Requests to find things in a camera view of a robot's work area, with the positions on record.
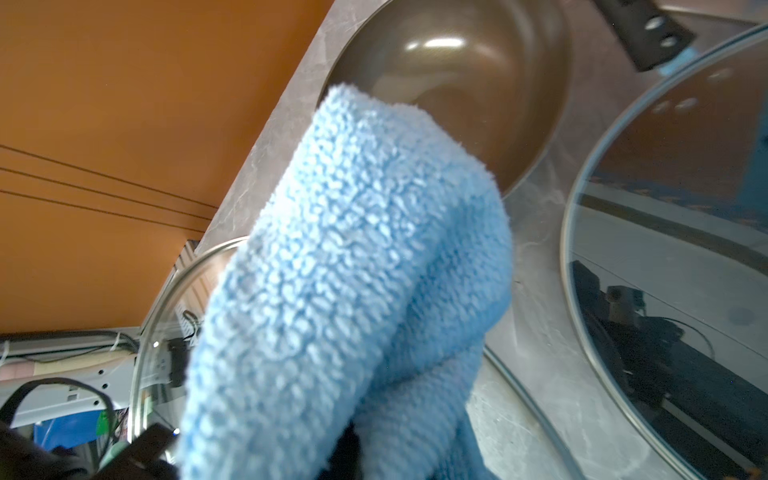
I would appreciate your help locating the black wok black handle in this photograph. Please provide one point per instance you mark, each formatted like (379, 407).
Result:
(649, 36)

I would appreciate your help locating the brown wok cream handle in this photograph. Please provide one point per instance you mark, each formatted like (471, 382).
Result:
(493, 74)

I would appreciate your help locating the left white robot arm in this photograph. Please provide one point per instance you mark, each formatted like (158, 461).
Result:
(86, 394)

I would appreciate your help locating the large glass pot lid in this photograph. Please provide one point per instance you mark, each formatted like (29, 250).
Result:
(173, 328)

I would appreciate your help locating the light blue microfibre cloth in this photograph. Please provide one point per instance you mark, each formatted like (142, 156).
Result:
(360, 301)

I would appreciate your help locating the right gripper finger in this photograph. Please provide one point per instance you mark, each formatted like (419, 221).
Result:
(141, 459)

